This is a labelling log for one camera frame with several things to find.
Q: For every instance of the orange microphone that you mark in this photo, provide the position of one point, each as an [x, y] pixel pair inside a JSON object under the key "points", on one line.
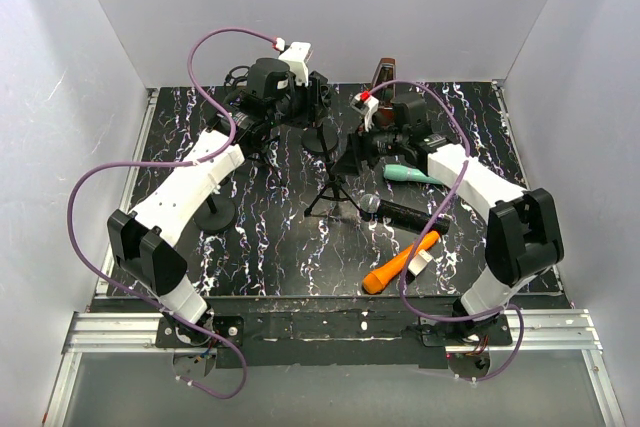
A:
{"points": [[378, 279]]}

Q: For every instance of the short round-base mic stand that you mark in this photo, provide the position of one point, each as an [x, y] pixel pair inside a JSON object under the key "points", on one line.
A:
{"points": [[216, 214]]}

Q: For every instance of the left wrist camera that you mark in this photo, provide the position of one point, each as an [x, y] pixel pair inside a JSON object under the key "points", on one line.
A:
{"points": [[296, 56]]}

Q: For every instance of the black silver-mesh microphone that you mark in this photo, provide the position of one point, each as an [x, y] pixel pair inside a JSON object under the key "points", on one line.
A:
{"points": [[373, 208]]}

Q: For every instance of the brown metronome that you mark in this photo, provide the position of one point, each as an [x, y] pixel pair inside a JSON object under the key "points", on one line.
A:
{"points": [[384, 72]]}

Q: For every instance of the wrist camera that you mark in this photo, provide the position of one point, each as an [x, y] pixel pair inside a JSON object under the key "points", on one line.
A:
{"points": [[366, 105], [296, 56]]}

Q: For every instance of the aluminium rail frame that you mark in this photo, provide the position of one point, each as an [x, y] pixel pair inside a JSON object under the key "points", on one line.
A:
{"points": [[554, 375]]}

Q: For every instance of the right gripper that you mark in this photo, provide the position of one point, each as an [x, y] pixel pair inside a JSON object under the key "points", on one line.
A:
{"points": [[359, 149]]}

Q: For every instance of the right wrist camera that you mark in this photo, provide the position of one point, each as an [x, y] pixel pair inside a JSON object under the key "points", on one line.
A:
{"points": [[366, 105]]}

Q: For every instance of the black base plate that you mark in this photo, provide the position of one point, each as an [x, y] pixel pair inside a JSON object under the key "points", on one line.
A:
{"points": [[313, 331]]}

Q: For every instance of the round-base stand for cream mic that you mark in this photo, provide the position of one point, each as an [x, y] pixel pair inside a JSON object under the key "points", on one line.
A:
{"points": [[318, 138]]}

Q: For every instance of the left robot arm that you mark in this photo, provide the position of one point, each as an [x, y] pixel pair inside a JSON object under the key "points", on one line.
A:
{"points": [[143, 240]]}

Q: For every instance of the small white blue box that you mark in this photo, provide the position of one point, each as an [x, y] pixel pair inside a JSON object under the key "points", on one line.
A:
{"points": [[419, 263]]}

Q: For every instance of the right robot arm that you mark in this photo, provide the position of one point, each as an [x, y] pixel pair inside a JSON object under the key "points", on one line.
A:
{"points": [[523, 238]]}

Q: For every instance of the tripod stand for green mic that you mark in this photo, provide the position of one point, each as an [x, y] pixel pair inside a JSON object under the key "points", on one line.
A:
{"points": [[333, 190]]}

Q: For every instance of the tripod shock-mount mic stand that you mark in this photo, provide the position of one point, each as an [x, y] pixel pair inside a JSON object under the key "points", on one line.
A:
{"points": [[253, 131]]}

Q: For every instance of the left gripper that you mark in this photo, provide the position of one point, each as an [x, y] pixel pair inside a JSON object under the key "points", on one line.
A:
{"points": [[316, 110]]}

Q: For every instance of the green microphone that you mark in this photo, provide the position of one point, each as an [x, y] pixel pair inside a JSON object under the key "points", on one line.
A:
{"points": [[401, 173]]}

